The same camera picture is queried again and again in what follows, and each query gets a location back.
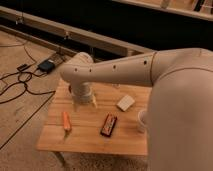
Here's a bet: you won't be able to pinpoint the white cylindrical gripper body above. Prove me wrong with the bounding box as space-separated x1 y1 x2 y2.
69 83 93 104

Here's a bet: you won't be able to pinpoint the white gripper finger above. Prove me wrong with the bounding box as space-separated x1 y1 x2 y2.
73 102 80 112
92 96 98 108

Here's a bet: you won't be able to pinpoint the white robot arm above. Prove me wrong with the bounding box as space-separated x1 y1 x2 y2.
60 48 213 171

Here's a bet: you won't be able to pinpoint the white ceramic cup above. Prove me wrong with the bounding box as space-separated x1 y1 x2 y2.
138 110 147 133

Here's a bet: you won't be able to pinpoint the orange carrot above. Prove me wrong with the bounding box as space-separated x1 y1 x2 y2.
62 112 71 131

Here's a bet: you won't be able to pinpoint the dark candy bar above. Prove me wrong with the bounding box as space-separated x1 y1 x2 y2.
100 114 117 137

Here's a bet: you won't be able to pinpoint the white sponge block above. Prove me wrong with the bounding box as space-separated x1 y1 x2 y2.
116 95 135 111

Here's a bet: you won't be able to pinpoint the small wooden table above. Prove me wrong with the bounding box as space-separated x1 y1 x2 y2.
37 80 151 156

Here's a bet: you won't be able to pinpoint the black power adapter box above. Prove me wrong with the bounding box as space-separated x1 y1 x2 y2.
38 60 55 73

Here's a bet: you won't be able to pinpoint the small black plug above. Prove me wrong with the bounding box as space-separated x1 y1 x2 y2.
17 64 31 72

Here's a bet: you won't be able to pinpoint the black floor cable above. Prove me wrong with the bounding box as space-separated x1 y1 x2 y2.
0 43 56 105

